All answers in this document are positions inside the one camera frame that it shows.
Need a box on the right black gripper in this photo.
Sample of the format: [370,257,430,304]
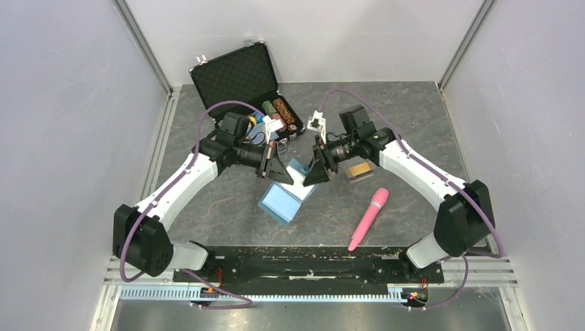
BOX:
[303,134,358,187]

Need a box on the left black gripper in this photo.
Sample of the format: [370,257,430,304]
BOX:
[234,140,293,186]

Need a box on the blue leather card holder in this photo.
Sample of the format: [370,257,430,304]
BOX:
[258,159,317,225]

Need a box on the clear card box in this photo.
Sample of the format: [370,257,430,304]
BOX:
[344,161,377,183]

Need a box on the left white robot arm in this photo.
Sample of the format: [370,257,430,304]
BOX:
[112,112,294,281]

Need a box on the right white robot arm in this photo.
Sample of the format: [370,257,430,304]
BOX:
[304,106,495,281]

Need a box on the gold card stack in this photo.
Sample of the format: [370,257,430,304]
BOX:
[346,162,373,181]

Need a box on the pink cylindrical tool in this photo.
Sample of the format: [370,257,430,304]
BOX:
[348,188,389,252]

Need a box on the green poker chip stack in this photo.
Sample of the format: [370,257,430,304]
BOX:
[261,100,278,117]

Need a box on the orange brown chip stack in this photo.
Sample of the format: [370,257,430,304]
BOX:
[272,98,296,125]

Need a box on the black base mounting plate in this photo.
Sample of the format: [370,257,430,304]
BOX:
[196,245,445,285]

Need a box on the black poker chip case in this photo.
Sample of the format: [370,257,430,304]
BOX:
[189,41,306,142]

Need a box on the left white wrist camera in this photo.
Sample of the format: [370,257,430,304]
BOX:
[263,115,274,144]

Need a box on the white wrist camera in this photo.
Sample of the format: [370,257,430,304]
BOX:
[307,110,326,143]
[263,115,274,144]

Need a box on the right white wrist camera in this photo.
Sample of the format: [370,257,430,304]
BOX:
[307,110,326,143]

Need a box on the white cable duct strip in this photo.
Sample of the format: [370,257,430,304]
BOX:
[120,285,428,303]

